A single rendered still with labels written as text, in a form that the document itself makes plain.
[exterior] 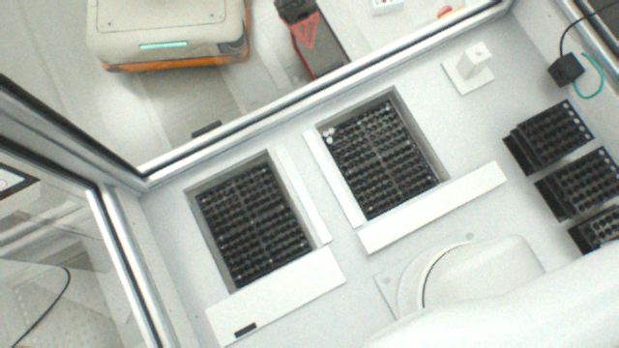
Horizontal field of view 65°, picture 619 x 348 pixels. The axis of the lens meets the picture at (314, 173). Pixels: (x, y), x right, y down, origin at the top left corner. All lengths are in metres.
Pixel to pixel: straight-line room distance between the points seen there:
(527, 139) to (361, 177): 0.34
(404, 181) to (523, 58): 0.38
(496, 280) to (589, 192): 0.46
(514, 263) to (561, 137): 0.47
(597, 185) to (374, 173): 0.44
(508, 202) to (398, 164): 0.24
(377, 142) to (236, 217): 0.36
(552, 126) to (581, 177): 0.11
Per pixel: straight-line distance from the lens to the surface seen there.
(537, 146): 1.03
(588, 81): 1.15
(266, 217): 1.06
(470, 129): 1.10
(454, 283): 0.69
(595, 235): 1.07
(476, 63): 1.07
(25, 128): 0.74
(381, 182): 1.10
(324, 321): 0.99
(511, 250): 0.68
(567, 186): 1.03
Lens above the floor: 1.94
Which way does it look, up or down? 75 degrees down
